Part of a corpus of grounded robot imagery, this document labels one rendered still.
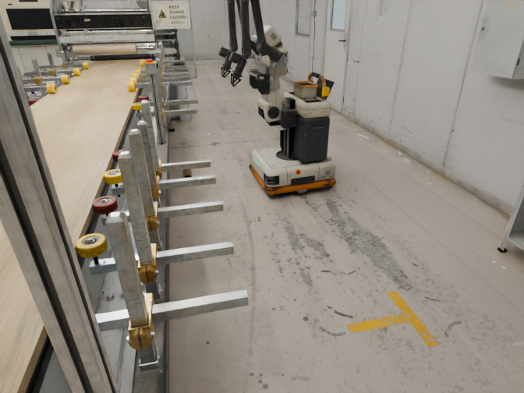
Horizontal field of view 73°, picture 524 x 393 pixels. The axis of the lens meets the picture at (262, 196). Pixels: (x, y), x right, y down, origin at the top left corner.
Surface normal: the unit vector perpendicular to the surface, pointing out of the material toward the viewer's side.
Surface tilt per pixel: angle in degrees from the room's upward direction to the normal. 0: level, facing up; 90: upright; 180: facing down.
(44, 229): 90
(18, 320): 0
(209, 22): 90
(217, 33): 90
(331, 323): 0
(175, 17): 90
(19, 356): 0
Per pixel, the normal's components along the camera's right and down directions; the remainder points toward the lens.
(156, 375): -0.01, -0.88
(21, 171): 0.22, 0.45
